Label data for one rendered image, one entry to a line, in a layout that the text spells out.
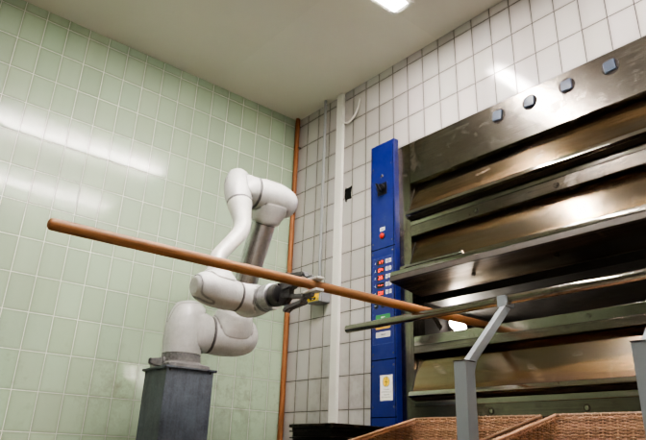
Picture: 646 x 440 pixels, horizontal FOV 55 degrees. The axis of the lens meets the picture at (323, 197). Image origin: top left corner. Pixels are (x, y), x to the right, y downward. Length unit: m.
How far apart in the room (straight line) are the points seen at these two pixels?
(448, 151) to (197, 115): 1.38
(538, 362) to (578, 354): 0.15
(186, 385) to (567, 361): 1.38
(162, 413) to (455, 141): 1.64
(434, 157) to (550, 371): 1.09
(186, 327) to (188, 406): 0.30
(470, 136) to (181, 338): 1.47
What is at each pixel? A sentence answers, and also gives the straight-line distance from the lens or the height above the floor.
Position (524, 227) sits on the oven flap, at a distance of 2.44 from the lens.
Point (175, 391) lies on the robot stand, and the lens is 2.48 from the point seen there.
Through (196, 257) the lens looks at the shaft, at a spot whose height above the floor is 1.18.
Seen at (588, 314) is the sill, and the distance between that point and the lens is 2.25.
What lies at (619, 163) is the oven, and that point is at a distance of 2.33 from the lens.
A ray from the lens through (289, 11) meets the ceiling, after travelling 2.98.
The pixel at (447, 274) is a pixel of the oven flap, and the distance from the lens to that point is 2.49.
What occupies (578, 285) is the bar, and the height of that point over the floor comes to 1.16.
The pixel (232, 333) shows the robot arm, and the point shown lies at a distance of 2.61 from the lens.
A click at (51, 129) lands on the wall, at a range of 3.03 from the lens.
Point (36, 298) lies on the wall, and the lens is 2.81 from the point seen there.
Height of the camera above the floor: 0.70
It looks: 23 degrees up
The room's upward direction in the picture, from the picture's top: 2 degrees clockwise
